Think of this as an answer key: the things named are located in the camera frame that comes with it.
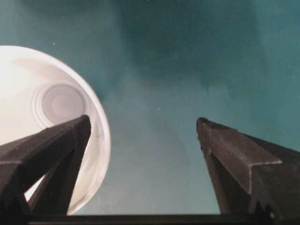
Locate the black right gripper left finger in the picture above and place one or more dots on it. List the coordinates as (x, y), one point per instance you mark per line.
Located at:
(38, 173)

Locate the white paper cup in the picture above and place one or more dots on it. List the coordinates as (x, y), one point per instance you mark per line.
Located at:
(38, 91)

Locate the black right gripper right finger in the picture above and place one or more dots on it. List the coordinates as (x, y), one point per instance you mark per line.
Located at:
(249, 173)

